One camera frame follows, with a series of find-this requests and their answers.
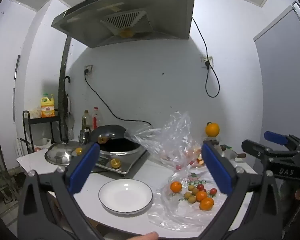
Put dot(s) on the red cap bottle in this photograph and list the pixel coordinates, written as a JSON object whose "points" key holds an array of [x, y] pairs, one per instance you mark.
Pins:
{"points": [[96, 118]]}

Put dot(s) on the person's left hand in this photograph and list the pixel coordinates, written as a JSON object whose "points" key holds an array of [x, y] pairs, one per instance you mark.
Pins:
{"points": [[147, 236]]}

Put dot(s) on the big orange with stem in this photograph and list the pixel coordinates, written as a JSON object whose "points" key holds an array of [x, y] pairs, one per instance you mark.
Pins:
{"points": [[212, 129]]}

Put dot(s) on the small yellow-green fruit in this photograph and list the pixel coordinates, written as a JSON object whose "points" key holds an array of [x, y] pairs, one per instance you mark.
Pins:
{"points": [[192, 200]]}

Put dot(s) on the steel wok lid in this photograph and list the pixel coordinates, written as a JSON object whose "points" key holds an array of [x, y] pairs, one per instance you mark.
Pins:
{"points": [[58, 155]]}

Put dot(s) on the printed plastic bag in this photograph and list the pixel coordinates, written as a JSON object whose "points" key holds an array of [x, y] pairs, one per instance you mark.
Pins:
{"points": [[165, 217]]}

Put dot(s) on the grey metal object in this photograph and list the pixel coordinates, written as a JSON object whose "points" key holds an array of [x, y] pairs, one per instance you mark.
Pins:
{"points": [[230, 153]]}

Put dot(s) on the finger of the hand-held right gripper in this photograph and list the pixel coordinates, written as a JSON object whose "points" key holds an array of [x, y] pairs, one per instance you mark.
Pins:
{"points": [[275, 137], [257, 148]]}

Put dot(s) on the yellow hood oil cup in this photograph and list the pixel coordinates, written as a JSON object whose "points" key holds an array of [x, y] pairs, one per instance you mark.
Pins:
{"points": [[126, 33]]}

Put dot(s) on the yellow detergent bottle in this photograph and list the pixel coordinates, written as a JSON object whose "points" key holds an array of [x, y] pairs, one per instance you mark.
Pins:
{"points": [[48, 106]]}

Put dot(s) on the small mandarin orange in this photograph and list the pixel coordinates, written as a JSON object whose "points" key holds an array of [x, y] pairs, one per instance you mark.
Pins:
{"points": [[201, 195], [176, 187]]}

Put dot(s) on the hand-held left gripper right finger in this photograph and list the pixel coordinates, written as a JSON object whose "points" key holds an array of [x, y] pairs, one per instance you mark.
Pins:
{"points": [[216, 168]]}

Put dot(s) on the black umbrella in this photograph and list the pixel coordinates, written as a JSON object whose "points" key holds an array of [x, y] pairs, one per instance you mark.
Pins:
{"points": [[65, 78]]}

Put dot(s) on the large mandarin orange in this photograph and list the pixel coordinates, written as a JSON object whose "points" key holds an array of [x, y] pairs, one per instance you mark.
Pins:
{"points": [[206, 203]]}

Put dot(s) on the white box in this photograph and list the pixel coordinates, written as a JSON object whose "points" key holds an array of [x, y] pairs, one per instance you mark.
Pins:
{"points": [[43, 142]]}

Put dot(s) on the white door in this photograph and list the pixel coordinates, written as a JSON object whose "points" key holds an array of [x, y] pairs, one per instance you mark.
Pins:
{"points": [[282, 80]]}

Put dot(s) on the steel cup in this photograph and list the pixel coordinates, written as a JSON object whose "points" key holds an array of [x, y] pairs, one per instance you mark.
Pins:
{"points": [[84, 135]]}

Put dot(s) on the white wall socket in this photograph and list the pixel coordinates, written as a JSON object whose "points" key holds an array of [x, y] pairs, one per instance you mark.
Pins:
{"points": [[206, 59], [89, 67]]}

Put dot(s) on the gold stove knob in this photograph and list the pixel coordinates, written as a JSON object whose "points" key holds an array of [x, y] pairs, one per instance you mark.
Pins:
{"points": [[78, 151], [115, 163]]}

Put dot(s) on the black metal rack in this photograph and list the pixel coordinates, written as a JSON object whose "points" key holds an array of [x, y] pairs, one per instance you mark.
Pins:
{"points": [[27, 125]]}

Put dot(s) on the white plate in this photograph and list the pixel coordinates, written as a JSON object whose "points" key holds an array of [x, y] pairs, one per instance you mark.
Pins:
{"points": [[125, 196]]}

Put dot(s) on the dark oil bottle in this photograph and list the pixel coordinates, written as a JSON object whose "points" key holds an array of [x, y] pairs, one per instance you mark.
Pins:
{"points": [[85, 120]]}

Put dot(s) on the steel cooktop stove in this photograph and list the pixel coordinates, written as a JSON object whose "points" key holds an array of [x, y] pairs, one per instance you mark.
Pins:
{"points": [[125, 167]]}

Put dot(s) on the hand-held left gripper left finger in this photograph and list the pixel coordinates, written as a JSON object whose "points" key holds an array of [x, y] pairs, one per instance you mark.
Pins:
{"points": [[86, 167]]}

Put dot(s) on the whitish plastic bag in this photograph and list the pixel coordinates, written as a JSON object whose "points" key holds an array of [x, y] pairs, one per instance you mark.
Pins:
{"points": [[35, 112]]}

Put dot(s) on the dark utensil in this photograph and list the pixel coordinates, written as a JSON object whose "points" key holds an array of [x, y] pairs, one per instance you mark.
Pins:
{"points": [[23, 140]]}

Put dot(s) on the clear plastic bottle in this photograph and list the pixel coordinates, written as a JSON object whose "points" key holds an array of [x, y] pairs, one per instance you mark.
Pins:
{"points": [[70, 127]]}

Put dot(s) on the steel range hood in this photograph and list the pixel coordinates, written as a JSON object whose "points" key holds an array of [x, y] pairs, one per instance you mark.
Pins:
{"points": [[130, 10]]}

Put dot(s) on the grey wall bar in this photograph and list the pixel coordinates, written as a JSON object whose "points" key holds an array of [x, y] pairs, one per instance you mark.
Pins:
{"points": [[17, 67]]}

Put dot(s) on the dark vertical pipe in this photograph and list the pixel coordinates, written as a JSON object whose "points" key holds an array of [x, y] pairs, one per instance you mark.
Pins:
{"points": [[65, 85]]}

